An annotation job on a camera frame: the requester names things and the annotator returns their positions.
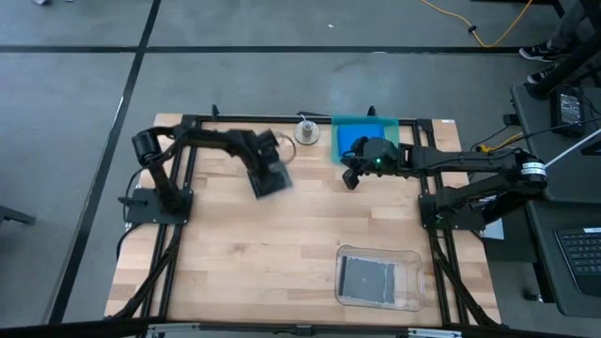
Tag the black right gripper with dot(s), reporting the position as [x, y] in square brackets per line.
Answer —
[380, 157]

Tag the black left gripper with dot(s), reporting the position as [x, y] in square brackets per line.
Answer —
[260, 146]

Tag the jewel case with grey print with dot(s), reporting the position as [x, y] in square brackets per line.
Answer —
[364, 281]

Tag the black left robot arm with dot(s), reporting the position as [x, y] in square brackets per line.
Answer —
[162, 183]

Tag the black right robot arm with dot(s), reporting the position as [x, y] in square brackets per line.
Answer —
[469, 162]

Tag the teal plastic bin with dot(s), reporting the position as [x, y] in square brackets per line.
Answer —
[335, 141]

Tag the metal disc spindle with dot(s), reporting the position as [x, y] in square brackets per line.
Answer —
[307, 131]

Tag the clear plastic bin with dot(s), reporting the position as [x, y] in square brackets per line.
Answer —
[413, 291]

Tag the white paper sheet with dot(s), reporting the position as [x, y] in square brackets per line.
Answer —
[493, 230]

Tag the person's shoe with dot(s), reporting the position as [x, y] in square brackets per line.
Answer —
[540, 52]
[540, 76]

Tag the grey desk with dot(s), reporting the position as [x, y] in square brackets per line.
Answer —
[544, 263]
[573, 188]

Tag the grey metal rod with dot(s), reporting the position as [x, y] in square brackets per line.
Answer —
[573, 149]

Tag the black power adapter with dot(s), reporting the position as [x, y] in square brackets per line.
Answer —
[569, 110]

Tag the black keyboard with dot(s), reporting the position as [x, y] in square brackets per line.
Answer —
[584, 256]

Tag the black rig beam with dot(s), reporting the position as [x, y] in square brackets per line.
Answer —
[70, 328]

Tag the dark grey furniture foot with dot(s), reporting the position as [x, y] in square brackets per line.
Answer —
[14, 216]

